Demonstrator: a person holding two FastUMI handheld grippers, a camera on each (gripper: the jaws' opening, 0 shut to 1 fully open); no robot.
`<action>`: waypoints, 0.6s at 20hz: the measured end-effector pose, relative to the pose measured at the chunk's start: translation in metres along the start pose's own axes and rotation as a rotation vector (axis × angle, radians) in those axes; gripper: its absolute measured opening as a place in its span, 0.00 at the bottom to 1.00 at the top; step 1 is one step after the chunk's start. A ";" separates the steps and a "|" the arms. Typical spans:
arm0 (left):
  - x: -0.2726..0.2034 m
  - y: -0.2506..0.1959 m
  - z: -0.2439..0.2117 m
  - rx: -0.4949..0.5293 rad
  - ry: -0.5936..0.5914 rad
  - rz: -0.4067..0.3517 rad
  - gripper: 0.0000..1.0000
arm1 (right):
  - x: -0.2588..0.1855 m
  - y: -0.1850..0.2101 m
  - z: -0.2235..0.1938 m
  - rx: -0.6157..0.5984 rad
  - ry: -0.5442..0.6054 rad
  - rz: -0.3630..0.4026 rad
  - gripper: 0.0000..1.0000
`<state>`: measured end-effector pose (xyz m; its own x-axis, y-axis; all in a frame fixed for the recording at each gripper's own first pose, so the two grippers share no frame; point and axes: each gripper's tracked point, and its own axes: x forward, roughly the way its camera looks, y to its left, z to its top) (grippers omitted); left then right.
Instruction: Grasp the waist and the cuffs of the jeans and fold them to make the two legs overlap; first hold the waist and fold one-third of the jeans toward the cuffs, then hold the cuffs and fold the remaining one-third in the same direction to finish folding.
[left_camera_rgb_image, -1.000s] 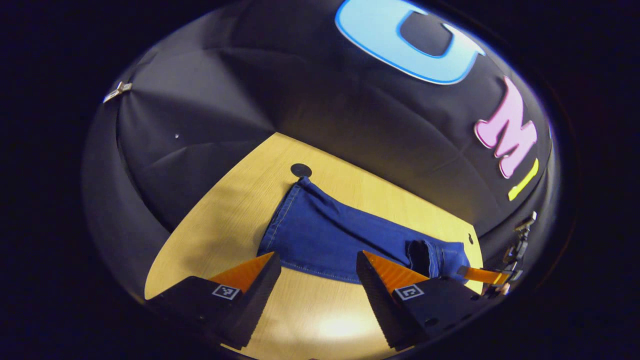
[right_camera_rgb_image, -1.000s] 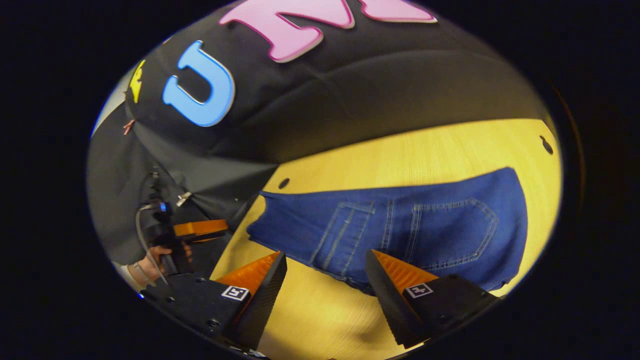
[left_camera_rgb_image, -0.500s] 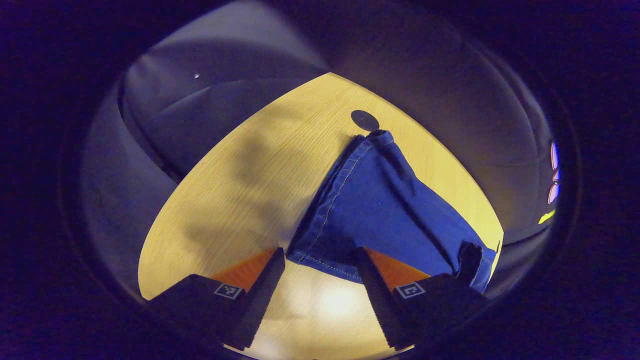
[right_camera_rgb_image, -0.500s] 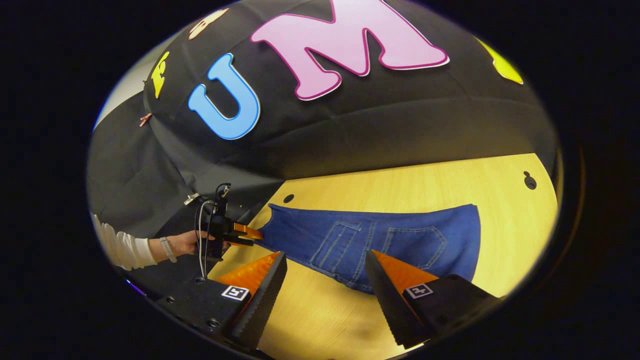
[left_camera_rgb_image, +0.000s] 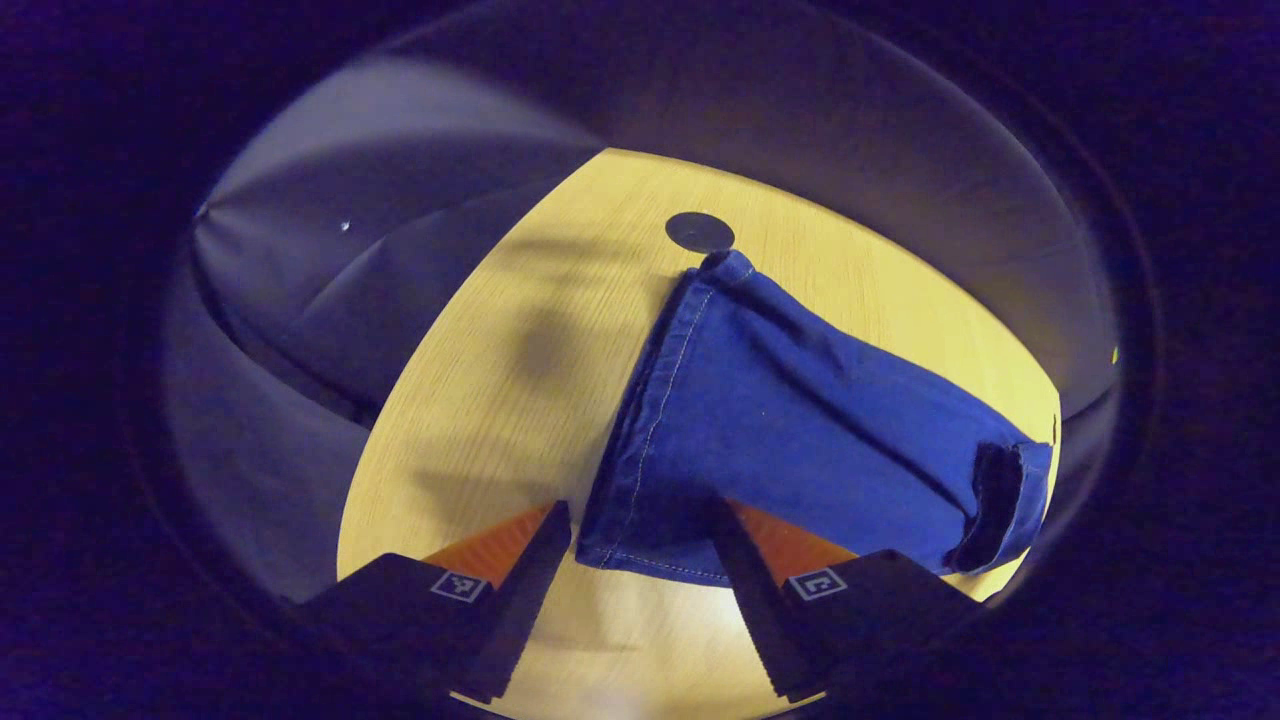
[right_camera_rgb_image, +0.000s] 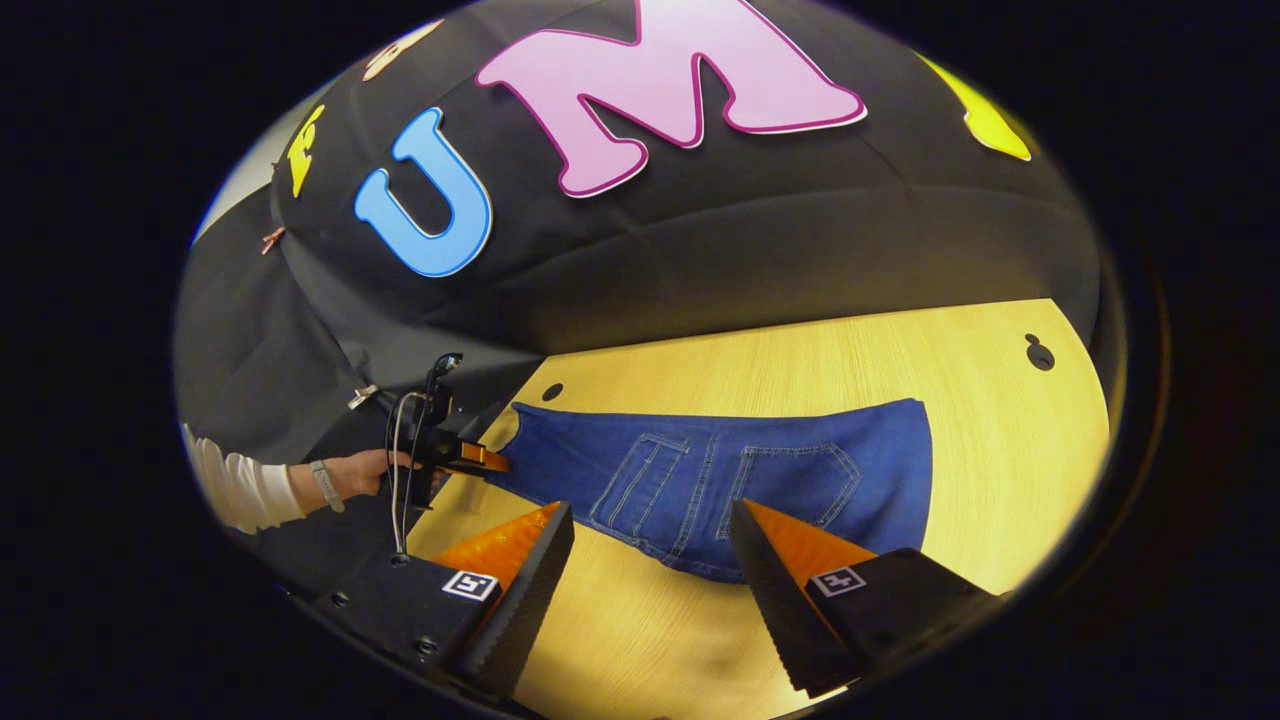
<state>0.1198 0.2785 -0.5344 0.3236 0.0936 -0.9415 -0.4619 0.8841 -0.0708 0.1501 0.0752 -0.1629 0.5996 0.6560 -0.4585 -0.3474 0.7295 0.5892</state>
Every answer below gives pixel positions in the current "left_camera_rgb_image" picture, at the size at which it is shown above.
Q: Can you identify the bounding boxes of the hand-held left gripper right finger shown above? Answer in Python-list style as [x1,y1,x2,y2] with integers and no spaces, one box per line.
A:
[708,497,987,704]

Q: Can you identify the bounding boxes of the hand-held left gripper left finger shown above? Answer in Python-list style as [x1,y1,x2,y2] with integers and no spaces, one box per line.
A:
[290,500,574,706]

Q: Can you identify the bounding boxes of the blue jeans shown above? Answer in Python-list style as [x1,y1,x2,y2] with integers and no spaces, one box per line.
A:
[575,250,1057,587]

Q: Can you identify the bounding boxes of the black round table grommet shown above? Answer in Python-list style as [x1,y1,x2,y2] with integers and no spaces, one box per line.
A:
[665,211,736,254]

